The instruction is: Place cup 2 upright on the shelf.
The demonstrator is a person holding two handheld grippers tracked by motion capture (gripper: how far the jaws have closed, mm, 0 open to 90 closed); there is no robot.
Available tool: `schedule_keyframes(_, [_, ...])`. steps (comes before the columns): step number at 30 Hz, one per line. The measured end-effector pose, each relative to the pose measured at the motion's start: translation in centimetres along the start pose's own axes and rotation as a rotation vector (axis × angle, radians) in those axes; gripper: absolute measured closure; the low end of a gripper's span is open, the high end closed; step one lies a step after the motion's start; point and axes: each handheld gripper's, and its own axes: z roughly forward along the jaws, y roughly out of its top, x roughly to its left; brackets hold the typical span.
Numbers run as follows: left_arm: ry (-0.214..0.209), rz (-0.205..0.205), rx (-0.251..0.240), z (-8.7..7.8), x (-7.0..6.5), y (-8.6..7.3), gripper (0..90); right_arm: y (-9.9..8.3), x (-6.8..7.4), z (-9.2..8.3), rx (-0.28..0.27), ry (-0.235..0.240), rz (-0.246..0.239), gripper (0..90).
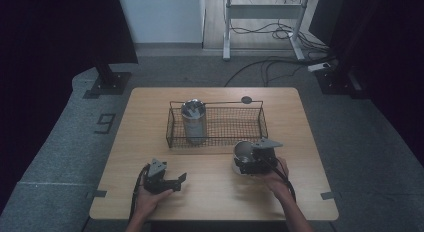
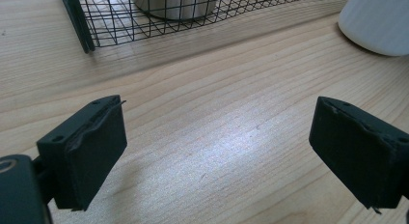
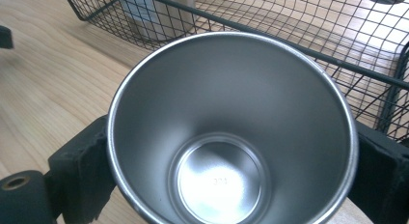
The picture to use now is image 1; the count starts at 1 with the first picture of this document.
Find person's left hand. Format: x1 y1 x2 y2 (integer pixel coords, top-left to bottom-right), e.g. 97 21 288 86
134 186 175 224

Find tall steel tumbler cup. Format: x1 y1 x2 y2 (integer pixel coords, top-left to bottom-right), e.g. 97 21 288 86
180 98 208 146

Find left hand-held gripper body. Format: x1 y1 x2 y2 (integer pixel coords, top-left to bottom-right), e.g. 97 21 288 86
142 157 169 195

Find dark curtain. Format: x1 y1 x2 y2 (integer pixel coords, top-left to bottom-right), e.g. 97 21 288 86
308 0 424 160
0 0 139 213

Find white metal desk frame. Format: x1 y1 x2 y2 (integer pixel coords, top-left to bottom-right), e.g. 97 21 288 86
222 0 313 62

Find steel mug with handle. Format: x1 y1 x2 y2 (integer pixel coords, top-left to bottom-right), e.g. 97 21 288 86
231 140 260 177

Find person's right hand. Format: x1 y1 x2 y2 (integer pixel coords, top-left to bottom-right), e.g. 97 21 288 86
255 156 292 200

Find brown wire mesh basket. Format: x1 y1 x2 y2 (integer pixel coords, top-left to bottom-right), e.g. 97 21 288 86
165 99 269 149

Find black stand with base plate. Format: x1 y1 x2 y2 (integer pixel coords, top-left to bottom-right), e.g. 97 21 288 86
314 58 368 100
83 62 132 100

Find tangle of black cables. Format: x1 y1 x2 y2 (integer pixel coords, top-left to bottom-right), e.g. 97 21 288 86
229 20 330 55

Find left hand-held gripper cable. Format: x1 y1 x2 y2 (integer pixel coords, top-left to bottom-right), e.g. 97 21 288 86
128 163 152 224

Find long black floor cable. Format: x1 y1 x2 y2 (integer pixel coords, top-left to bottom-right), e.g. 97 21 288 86
223 55 336 88

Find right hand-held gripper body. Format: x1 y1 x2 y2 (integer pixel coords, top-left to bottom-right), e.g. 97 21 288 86
238 137 285 176

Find white power strip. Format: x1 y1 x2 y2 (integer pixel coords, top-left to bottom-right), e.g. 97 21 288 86
306 61 332 73

